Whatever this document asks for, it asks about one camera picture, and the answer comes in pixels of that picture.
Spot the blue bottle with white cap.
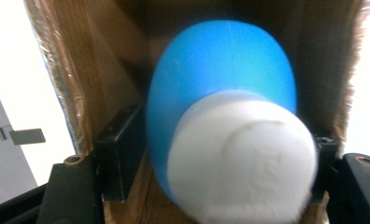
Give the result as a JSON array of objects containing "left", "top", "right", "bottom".
[{"left": 145, "top": 19, "right": 319, "bottom": 224}]

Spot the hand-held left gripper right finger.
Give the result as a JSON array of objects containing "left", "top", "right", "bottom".
[{"left": 310, "top": 133, "right": 340, "bottom": 203}]

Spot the cardboard box with blue outside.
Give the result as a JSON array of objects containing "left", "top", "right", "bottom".
[{"left": 23, "top": 0, "right": 370, "bottom": 224}]

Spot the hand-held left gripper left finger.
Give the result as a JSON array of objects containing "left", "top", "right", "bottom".
[{"left": 93, "top": 104, "right": 148, "bottom": 203}]

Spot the grey tape strip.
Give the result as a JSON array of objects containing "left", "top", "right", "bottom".
[{"left": 0, "top": 124, "right": 47, "bottom": 147}]

